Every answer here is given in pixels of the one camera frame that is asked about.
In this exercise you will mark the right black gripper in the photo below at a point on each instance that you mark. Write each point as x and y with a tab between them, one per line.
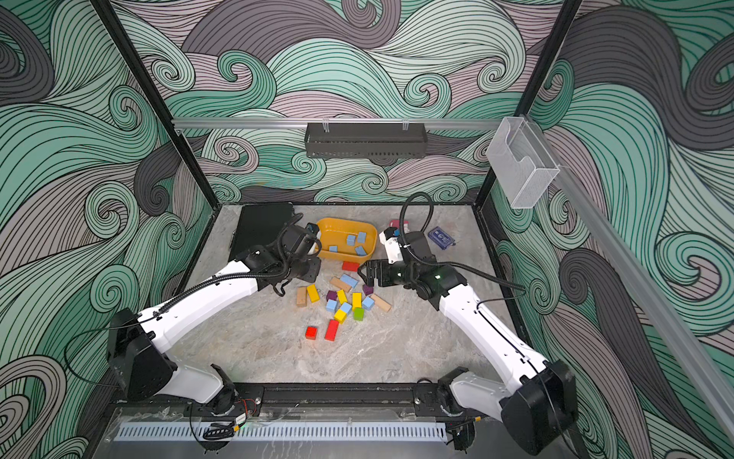
385	279

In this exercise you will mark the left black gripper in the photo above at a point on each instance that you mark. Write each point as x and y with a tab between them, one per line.
314	264

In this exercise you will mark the blue long block top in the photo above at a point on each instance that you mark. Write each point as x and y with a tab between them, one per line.
347	279

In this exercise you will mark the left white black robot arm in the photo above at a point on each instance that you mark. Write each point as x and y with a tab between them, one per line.
138	343

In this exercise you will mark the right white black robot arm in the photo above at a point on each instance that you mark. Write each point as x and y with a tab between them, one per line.
450	294

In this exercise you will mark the red flat block top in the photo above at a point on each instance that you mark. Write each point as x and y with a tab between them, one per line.
350	266

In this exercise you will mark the yellow long block centre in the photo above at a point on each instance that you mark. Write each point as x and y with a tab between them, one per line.
357	301

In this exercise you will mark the natural wood block left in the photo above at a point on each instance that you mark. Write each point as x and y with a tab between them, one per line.
302	297

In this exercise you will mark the yellow block left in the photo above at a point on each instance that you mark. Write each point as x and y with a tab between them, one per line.
313	294

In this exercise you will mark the natural wood long block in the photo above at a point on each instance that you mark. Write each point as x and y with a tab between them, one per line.
381	303

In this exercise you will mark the natural wood block top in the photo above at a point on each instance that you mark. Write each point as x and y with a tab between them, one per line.
340	285

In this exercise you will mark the yellow small long block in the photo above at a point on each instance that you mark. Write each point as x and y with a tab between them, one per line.
341	296

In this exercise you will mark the yellow plastic basket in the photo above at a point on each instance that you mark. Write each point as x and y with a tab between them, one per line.
334	232

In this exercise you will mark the red long block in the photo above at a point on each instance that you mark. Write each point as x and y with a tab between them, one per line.
332	330

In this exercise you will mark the pink white small toy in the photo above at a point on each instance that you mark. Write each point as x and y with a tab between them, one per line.
395	223

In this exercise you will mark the red cube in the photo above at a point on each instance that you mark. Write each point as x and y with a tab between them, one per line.
311	333

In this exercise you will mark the black hard case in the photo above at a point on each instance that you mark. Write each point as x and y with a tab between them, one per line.
260	225

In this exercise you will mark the dark blue small card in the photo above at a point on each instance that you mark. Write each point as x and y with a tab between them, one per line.
441	238

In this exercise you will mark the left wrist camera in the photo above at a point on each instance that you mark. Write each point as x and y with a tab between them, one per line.
310	230

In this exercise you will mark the black wall shelf tray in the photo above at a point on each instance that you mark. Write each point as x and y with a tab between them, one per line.
338	140

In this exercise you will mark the black front rail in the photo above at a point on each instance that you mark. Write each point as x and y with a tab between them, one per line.
344	396

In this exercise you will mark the clear acrylic wall holder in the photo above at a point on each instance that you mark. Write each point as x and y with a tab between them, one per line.
522	160

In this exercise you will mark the white slotted cable duct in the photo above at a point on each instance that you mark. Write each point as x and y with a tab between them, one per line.
289	432

